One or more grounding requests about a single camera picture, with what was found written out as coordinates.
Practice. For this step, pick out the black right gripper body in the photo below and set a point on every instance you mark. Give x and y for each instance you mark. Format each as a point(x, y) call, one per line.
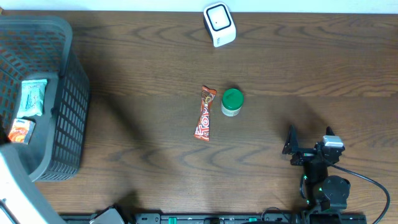
point(304, 156)

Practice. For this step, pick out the red Top chocolate bar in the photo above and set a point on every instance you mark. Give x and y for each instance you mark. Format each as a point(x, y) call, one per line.
point(202, 130)

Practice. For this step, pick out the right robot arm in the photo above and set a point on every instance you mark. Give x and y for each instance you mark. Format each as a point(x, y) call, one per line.
point(326, 195)

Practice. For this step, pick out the white barcode scanner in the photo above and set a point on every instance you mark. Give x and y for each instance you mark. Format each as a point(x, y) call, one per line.
point(219, 24)

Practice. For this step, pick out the grey plastic mesh basket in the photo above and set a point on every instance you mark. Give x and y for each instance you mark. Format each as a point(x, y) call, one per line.
point(40, 48)

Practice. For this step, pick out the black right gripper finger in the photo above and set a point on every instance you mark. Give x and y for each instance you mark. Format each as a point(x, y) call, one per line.
point(291, 145)
point(329, 131)

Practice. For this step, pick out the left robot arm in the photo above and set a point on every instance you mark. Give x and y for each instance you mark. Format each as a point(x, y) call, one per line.
point(21, 200)

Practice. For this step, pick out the orange tissue packet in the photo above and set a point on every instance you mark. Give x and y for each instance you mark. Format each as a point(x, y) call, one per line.
point(21, 131)

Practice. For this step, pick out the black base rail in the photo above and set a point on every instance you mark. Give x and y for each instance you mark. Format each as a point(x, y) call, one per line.
point(156, 218)

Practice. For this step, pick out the green lid jar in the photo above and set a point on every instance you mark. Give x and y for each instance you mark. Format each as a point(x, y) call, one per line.
point(232, 102)

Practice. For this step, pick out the teal snack packet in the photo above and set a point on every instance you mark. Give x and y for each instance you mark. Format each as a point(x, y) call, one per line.
point(32, 98)

